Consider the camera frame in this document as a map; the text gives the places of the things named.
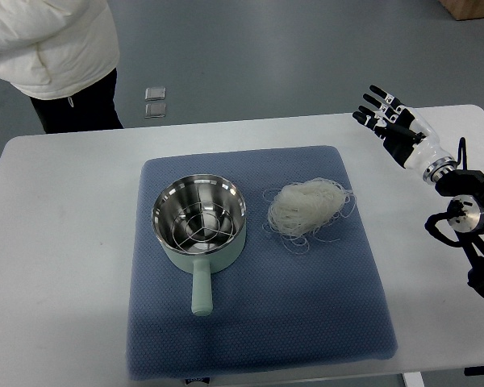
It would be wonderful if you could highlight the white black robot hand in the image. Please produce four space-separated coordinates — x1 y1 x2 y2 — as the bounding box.
353 85 457 185

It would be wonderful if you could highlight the white vermicelli bundle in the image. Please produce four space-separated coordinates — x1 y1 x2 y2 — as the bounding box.
262 177 357 255

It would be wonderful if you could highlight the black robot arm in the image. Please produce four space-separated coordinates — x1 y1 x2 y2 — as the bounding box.
425 169 484 298

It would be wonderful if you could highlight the mint green steel pot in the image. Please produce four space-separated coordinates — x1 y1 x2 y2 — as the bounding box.
152 174 247 317

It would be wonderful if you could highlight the brown cardboard box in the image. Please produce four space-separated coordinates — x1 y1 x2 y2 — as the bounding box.
439 0 484 21

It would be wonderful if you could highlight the blue quilted mat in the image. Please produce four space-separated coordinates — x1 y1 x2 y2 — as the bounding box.
127 146 397 380

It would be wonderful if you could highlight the lower metal floor plate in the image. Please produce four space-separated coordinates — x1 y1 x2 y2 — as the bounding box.
144 102 166 119

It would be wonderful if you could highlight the metal floor plate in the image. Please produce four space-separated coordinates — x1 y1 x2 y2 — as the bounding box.
144 102 166 119
144 86 166 101

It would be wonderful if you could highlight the upper metal floor plate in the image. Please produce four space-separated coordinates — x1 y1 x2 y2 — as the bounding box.
144 86 166 101

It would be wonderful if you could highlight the person in white jacket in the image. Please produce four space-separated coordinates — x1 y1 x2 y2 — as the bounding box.
0 1 123 134

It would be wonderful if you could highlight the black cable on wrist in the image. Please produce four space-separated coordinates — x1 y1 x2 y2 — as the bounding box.
455 137 469 171

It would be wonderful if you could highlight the wire steaming rack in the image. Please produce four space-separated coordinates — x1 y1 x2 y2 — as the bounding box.
171 202 236 254

